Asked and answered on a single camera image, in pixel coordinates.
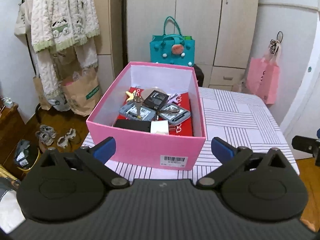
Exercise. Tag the gold star hair clip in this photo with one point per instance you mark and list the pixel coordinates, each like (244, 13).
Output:
(130, 95)

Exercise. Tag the pink cardboard box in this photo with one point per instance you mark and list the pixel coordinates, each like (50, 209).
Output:
(147, 149)

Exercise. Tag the yellow bin with black bag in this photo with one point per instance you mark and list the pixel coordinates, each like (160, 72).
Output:
(26, 155)

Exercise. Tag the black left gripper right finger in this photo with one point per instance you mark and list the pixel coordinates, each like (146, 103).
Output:
(231, 159)

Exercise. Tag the red patterned envelope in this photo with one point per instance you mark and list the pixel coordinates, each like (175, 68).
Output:
(184, 128)

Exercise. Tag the cream knitted cardigan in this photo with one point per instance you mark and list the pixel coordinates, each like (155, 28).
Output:
(57, 25)

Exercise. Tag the pink square compact case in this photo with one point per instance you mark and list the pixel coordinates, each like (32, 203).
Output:
(145, 93)

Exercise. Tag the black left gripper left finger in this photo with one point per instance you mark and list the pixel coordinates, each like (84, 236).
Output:
(95, 159)

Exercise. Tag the black battery pack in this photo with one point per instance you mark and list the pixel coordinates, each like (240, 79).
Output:
(156, 100)

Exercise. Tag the grey sneaker pair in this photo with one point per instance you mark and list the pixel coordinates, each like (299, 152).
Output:
(46, 134)

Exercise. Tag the grey pocket router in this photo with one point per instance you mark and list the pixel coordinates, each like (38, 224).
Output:
(130, 111)
(174, 114)

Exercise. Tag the pink paper gift bag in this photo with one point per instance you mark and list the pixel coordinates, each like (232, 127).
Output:
(263, 74)

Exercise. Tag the teal felt handbag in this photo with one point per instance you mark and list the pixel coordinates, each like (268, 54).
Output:
(172, 48)

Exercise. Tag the brown slipper pair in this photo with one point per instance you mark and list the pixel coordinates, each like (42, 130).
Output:
(66, 140)

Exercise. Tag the white small card box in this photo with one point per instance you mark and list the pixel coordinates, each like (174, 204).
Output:
(159, 127)

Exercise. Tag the grey pocket router open back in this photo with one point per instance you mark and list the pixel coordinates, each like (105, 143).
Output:
(130, 111)

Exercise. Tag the black suitcase under handbag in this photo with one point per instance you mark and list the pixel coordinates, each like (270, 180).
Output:
(199, 75)

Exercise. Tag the brown paper shopping bag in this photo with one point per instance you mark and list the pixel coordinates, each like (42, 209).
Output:
(82, 91)

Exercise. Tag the white wardrobe cabinet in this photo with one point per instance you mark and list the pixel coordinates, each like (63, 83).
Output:
(222, 30)

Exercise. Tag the wooden side cabinet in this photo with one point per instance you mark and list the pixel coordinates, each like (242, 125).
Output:
(12, 125)

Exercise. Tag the silver key bunch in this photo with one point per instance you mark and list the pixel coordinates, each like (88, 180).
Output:
(138, 101)

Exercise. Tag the black rectangular battery cover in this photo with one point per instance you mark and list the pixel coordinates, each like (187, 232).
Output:
(135, 125)

